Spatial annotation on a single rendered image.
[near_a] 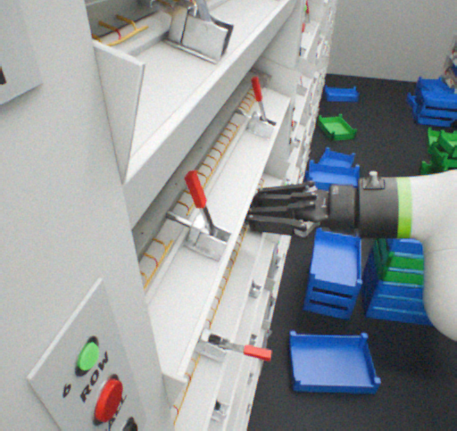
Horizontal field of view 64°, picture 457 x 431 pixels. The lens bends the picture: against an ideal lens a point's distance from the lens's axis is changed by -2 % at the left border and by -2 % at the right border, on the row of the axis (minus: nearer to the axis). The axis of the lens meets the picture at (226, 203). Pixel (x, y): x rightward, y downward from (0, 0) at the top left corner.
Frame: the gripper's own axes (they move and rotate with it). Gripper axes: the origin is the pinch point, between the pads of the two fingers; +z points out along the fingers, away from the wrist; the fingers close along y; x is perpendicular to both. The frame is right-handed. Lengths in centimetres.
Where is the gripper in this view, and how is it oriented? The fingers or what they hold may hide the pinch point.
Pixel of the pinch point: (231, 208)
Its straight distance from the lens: 63.9
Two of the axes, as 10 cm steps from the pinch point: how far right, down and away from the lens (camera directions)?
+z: -9.4, 0.1, 3.4
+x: 2.0, 8.1, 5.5
